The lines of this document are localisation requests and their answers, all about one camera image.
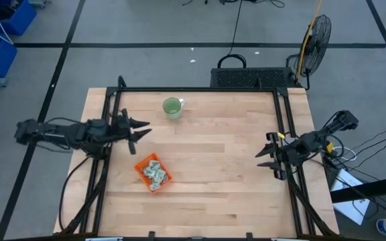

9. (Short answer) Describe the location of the black computer case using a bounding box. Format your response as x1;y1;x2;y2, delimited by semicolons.
210;66;294;89

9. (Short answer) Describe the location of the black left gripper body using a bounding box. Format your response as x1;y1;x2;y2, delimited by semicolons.
112;107;139;155

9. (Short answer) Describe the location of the black floor fan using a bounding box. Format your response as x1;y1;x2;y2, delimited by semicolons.
285;13;333;91

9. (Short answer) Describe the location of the yellow hanging cable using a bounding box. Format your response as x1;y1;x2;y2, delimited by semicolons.
295;0;325;81

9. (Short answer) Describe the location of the white cardboard box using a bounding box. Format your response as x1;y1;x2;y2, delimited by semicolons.
330;168;371;226

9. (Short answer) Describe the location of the black power cable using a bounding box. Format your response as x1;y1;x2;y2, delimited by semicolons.
216;0;247;70

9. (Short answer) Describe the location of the orange plastic basket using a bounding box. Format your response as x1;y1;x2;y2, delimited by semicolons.
133;152;174;194

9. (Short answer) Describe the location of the black metal beam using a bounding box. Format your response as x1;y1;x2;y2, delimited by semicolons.
330;173;386;204

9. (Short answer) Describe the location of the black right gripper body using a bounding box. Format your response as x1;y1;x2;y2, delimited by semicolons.
265;131;301;181

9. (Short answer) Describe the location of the black arm base cable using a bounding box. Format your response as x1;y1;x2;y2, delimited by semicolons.
58;154;92;232

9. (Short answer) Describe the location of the white coiled cable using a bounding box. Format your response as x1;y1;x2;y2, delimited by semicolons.
332;145;358;162

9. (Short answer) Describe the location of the green ceramic mug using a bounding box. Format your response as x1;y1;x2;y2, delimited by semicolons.
162;96;186;120

